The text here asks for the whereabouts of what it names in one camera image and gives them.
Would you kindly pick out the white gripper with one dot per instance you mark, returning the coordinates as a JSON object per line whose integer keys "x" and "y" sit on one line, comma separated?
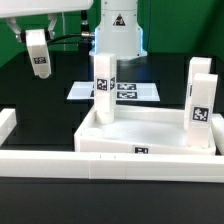
{"x": 17, "y": 8}

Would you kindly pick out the fiducial marker sheet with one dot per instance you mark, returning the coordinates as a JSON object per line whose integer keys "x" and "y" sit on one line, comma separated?
{"x": 125, "y": 91}

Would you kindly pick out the white desk top tray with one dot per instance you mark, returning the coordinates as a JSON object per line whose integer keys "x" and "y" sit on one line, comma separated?
{"x": 135, "y": 129}

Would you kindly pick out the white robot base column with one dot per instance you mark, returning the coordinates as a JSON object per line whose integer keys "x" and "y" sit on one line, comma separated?
{"x": 118, "y": 31}

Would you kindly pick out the white U-shaped boundary fence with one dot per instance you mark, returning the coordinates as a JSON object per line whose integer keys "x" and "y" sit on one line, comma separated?
{"x": 99, "y": 165}

